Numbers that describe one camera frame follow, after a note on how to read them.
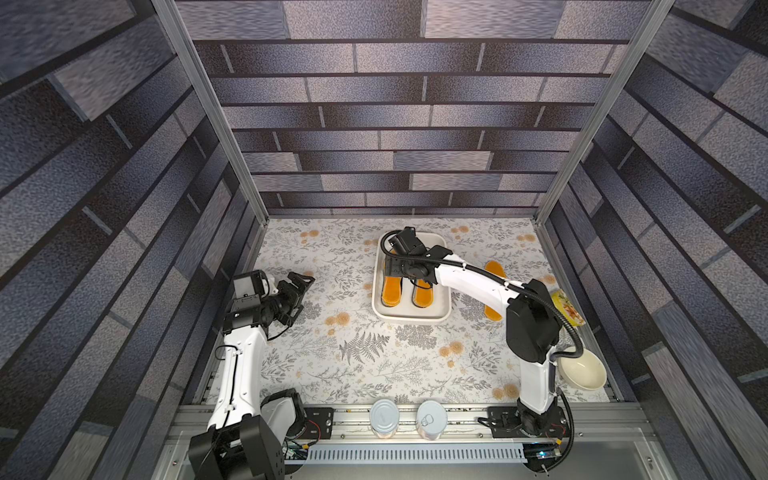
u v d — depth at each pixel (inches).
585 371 31.9
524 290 20.3
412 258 27.0
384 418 27.6
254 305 23.7
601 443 29.8
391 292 37.1
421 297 36.6
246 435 15.3
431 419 27.5
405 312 36.7
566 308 35.4
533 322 19.4
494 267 41.0
